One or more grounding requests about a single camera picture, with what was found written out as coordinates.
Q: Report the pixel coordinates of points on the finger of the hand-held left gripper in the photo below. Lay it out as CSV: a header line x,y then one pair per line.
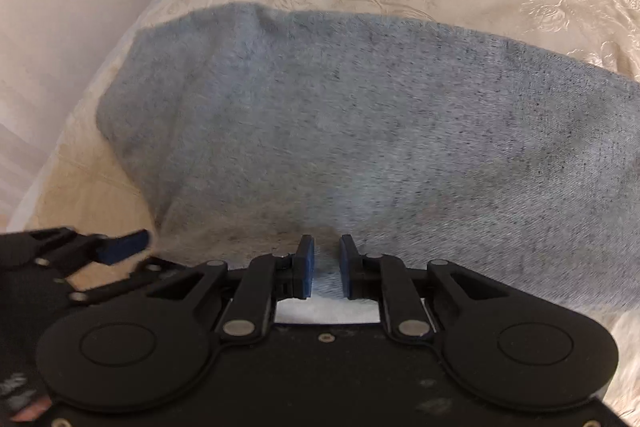
x,y
122,247
135,279

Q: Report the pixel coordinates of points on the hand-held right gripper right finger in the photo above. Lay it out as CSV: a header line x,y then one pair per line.
x,y
348,269

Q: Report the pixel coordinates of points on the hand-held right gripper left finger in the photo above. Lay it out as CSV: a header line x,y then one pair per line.
x,y
303,269

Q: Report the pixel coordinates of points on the grey speckled pants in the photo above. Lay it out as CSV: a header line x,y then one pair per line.
x,y
350,132

